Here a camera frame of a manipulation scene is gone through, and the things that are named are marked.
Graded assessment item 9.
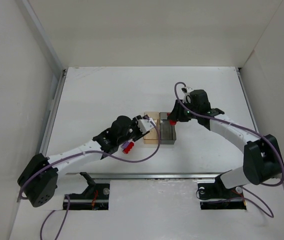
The purple lego brick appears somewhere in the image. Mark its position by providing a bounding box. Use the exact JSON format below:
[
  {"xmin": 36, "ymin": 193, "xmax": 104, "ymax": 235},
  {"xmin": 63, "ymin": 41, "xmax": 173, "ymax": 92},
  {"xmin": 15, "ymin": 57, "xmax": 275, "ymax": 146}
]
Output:
[{"xmin": 121, "ymin": 141, "xmax": 130, "ymax": 150}]

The red lego brick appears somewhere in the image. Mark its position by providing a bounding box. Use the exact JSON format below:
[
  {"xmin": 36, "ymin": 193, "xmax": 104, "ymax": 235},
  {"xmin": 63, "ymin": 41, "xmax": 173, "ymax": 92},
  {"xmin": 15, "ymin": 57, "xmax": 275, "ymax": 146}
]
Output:
[
  {"xmin": 169, "ymin": 120, "xmax": 177, "ymax": 126},
  {"xmin": 122, "ymin": 141, "xmax": 135, "ymax": 154}
]

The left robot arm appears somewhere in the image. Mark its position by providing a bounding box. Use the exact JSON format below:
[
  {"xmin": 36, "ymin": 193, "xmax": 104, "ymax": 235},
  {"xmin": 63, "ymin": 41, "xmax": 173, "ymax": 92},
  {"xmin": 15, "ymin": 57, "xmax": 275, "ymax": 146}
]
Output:
[{"xmin": 17, "ymin": 115, "xmax": 154, "ymax": 208}]

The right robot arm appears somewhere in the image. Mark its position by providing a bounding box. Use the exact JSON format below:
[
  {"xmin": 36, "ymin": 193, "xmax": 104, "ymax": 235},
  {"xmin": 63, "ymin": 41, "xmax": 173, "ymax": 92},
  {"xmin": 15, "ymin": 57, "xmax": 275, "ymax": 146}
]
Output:
[{"xmin": 168, "ymin": 86, "xmax": 284, "ymax": 189}]

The grey container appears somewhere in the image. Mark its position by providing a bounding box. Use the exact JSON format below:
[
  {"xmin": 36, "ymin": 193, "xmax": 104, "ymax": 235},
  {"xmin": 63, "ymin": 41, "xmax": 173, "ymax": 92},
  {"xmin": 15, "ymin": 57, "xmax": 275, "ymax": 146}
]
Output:
[{"xmin": 159, "ymin": 112, "xmax": 177, "ymax": 145}]

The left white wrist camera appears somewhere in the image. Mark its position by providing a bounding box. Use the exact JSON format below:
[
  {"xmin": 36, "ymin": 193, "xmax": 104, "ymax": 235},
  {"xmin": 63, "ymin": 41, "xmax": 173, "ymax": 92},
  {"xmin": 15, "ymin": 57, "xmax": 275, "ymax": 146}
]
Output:
[{"xmin": 137, "ymin": 115, "xmax": 157, "ymax": 134}]

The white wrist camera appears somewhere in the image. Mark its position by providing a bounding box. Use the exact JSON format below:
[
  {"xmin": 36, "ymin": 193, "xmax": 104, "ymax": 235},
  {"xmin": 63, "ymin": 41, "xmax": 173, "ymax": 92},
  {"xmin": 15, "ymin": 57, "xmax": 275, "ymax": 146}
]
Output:
[
  {"xmin": 181, "ymin": 86, "xmax": 194, "ymax": 104},
  {"xmin": 137, "ymin": 115, "xmax": 157, "ymax": 134}
]

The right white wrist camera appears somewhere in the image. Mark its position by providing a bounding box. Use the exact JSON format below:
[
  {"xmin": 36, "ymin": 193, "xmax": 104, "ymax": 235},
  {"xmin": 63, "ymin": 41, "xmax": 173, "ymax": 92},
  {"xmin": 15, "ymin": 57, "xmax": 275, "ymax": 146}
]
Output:
[{"xmin": 181, "ymin": 86, "xmax": 194, "ymax": 104}]

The aluminium front rail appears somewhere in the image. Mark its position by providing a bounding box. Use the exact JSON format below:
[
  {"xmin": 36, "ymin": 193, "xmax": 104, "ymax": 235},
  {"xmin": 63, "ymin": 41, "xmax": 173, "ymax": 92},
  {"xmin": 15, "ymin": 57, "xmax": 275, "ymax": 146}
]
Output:
[{"xmin": 89, "ymin": 173, "xmax": 219, "ymax": 181}]

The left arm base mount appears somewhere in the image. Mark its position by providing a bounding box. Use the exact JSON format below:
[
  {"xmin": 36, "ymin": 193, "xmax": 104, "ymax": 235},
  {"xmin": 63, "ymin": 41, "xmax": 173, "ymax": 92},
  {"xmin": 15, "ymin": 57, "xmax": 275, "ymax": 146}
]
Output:
[{"xmin": 62, "ymin": 172, "xmax": 111, "ymax": 211}]

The left aluminium frame rail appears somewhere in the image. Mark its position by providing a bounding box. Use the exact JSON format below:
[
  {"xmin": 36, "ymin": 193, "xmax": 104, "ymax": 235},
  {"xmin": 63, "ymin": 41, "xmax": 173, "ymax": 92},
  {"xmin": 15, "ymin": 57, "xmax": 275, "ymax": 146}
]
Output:
[{"xmin": 35, "ymin": 69, "xmax": 68, "ymax": 156}]

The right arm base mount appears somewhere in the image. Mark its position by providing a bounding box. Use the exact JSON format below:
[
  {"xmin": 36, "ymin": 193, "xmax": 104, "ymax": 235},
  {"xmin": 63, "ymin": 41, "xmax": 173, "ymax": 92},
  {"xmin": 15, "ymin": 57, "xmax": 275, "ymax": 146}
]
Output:
[{"xmin": 196, "ymin": 182, "xmax": 247, "ymax": 210}]

